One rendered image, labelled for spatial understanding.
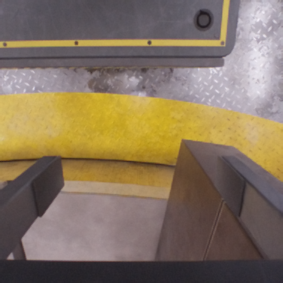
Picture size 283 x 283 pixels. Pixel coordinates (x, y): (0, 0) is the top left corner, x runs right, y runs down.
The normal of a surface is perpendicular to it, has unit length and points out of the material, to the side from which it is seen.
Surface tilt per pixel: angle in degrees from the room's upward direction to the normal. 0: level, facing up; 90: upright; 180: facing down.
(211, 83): 0
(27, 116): 0
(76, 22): 0
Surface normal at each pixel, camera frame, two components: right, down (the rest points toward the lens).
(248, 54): 0.00, 0.29
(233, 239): -0.99, -0.14
